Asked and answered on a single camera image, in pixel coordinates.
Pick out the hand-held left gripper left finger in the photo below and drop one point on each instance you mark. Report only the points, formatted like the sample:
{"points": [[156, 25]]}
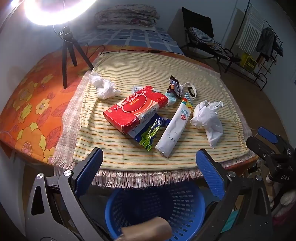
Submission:
{"points": [[90, 166]]}

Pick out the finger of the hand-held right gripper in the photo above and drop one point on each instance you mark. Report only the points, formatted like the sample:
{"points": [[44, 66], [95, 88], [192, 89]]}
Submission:
{"points": [[267, 134], [261, 147]]}

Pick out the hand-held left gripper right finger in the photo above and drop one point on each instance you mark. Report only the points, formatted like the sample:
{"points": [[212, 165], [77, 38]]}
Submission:
{"points": [[209, 171]]}

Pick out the blue plastic basket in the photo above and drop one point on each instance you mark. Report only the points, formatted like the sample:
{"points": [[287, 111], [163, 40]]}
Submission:
{"points": [[180, 208]]}

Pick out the white plastic bag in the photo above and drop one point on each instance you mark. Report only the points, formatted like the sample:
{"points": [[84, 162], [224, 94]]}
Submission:
{"points": [[210, 122]]}

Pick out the long white packet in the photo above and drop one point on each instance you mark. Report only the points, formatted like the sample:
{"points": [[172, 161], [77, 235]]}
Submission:
{"points": [[175, 125]]}

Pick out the blue green snack wrapper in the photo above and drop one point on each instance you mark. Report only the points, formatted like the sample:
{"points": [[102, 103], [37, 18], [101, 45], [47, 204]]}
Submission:
{"points": [[150, 134]]}

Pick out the red tissue packet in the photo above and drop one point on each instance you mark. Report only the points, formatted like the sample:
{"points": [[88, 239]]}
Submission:
{"points": [[134, 109]]}

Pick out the white tissue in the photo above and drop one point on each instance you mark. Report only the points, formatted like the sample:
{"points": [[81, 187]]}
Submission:
{"points": [[96, 80], [108, 91]]}

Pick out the white printed sachet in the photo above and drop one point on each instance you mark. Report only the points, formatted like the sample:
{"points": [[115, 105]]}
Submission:
{"points": [[136, 89]]}

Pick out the beige plush object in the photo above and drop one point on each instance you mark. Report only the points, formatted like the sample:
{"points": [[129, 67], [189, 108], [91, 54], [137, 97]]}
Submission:
{"points": [[286, 199]]}

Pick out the black drying rack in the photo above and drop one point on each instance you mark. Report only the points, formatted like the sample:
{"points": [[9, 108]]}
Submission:
{"points": [[264, 81]]}

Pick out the yellow box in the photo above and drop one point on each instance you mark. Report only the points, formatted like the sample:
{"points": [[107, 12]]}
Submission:
{"points": [[248, 60]]}

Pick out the light blue wrapper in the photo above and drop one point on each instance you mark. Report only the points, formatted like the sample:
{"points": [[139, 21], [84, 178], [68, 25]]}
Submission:
{"points": [[171, 99]]}

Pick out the orange floral sheet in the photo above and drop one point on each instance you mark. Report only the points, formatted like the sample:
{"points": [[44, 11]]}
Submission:
{"points": [[34, 97]]}

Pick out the dark snack wrapper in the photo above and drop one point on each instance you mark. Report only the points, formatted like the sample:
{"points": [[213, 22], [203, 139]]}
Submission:
{"points": [[174, 87]]}

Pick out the dark hanging clothes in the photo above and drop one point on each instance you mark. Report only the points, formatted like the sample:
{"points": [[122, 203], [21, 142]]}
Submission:
{"points": [[266, 41]]}

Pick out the white striped towel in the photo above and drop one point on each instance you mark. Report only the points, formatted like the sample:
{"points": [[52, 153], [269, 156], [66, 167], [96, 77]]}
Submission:
{"points": [[251, 30]]}

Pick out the yellow striped fringed blanket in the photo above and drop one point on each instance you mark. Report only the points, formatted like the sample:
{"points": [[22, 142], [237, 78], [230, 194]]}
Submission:
{"points": [[138, 67]]}

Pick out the striped cloth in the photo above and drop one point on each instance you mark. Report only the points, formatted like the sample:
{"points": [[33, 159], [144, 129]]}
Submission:
{"points": [[203, 37]]}

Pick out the black folding chair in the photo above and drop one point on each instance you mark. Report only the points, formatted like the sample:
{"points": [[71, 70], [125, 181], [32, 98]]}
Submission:
{"points": [[196, 20]]}

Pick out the blue checkered bedsheet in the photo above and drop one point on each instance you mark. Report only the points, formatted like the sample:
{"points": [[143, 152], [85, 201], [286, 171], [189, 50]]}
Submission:
{"points": [[138, 39]]}

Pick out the folded floral quilts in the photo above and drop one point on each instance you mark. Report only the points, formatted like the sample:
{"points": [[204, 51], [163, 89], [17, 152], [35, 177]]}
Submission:
{"points": [[127, 16]]}

